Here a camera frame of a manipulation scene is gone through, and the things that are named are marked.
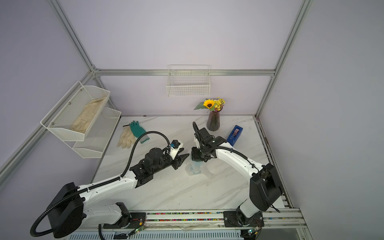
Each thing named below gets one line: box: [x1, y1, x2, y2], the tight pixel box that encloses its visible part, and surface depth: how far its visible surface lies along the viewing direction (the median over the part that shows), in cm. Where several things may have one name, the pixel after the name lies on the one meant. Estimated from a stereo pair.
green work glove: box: [129, 120, 150, 144], surface depth 113 cm
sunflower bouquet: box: [193, 96, 226, 113], surface depth 97 cm
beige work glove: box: [117, 125, 136, 149], surface depth 107 cm
